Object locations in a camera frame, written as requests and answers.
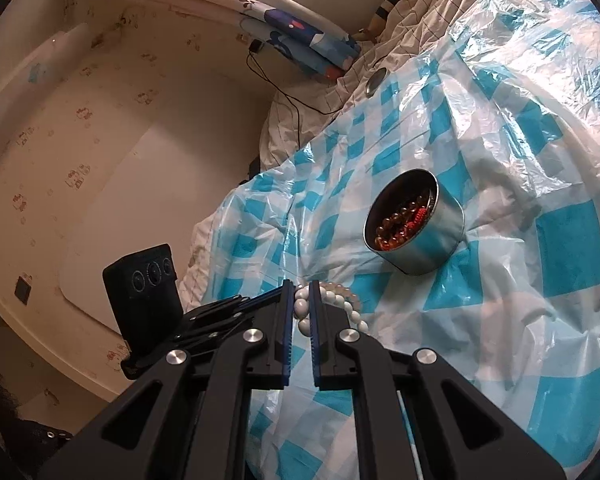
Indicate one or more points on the dark wall switch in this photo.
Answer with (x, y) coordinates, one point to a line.
(23, 290)

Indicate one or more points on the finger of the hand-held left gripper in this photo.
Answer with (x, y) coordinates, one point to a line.
(219, 332)
(250, 301)

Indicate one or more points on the round metal lid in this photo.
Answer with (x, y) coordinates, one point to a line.
(376, 81)

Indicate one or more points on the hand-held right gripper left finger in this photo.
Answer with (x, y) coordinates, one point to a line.
(286, 330)

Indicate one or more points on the striped cloth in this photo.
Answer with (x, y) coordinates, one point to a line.
(392, 2)

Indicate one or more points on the large white board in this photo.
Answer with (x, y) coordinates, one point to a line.
(169, 200)

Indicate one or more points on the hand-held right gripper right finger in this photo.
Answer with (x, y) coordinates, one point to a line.
(316, 330)

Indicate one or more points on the white board with blue stain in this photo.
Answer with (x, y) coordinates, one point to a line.
(34, 70)

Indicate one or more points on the blue white checkered plastic sheet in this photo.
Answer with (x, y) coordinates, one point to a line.
(505, 160)

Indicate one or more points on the black charger plug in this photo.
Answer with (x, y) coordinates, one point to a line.
(256, 46)

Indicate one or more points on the round metal tin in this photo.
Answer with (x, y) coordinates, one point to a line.
(430, 252)

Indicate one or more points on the pink blue printed curtain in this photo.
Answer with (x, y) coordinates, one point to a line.
(280, 35)

